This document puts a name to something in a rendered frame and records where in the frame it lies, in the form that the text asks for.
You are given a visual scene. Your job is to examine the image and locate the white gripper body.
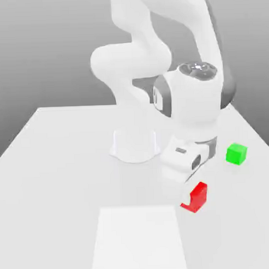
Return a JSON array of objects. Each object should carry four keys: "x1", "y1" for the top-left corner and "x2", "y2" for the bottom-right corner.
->
[{"x1": 160, "y1": 162, "x2": 208, "y2": 188}]

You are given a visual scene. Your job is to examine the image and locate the small red cube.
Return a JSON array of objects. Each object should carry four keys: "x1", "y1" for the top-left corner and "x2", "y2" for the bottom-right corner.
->
[{"x1": 179, "y1": 181, "x2": 209, "y2": 214}]

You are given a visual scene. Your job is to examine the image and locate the small green cube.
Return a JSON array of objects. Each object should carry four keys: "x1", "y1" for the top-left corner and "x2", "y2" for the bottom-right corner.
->
[{"x1": 224, "y1": 142, "x2": 249, "y2": 166}]

